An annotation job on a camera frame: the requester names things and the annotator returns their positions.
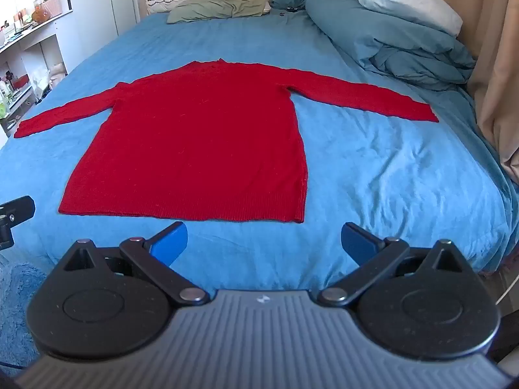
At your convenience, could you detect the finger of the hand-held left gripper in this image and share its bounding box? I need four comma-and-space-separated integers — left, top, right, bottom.
0, 195, 36, 251

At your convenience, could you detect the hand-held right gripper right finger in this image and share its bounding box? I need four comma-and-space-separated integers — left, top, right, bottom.
317, 221, 465, 308

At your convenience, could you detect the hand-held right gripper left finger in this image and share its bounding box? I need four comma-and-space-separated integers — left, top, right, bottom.
61, 221, 211, 308

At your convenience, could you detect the red knit sweater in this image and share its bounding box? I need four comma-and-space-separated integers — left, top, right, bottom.
13, 59, 440, 224

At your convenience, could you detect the blue bed sheet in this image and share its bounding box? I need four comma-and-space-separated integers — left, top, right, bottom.
0, 8, 519, 289

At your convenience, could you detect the blue fluffy rug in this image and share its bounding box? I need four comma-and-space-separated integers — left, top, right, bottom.
0, 261, 46, 367

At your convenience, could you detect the white shelf unit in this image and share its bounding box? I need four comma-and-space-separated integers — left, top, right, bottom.
0, 6, 74, 138

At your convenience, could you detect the white wardrobe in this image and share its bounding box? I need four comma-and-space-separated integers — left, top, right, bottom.
65, 0, 140, 76

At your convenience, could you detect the teal duvet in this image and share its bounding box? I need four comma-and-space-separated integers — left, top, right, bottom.
305, 0, 477, 92

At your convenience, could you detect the beige curtain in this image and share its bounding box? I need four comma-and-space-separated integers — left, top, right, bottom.
458, 0, 519, 183

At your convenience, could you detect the green pillow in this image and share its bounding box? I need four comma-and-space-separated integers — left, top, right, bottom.
166, 0, 272, 24

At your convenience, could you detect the white pillow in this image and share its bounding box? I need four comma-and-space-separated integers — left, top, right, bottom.
357, 0, 464, 37

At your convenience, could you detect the white cable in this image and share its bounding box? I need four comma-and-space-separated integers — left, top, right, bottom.
495, 277, 513, 304

